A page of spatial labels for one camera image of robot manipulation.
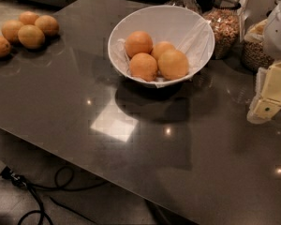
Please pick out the white bowl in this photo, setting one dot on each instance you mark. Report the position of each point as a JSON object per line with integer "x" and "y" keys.
{"x": 159, "y": 22}

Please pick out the orange in bowl back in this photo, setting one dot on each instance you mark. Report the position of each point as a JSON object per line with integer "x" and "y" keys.
{"x": 161, "y": 47}

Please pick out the glass jar of grains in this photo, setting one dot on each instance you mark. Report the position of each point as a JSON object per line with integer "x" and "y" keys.
{"x": 253, "y": 55}

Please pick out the glass jar of nuts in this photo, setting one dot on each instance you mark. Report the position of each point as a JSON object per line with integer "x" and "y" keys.
{"x": 225, "y": 23}

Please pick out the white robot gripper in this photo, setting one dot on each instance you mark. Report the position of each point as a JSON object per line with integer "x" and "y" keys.
{"x": 278, "y": 32}

